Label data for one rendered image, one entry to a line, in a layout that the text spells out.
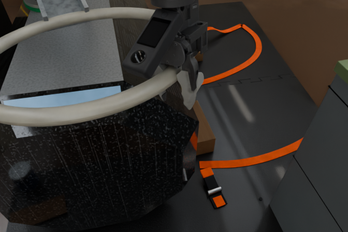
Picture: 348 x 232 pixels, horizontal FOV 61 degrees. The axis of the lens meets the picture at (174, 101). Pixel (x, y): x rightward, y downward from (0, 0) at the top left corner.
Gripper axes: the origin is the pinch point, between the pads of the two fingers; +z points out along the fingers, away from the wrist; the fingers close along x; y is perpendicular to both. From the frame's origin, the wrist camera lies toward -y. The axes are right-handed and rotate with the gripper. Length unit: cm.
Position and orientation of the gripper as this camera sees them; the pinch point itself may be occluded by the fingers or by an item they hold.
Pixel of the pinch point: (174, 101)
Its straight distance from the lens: 56.5
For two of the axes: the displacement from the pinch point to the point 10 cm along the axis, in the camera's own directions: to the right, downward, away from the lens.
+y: 5.5, -5.2, 6.5
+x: -8.3, -2.8, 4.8
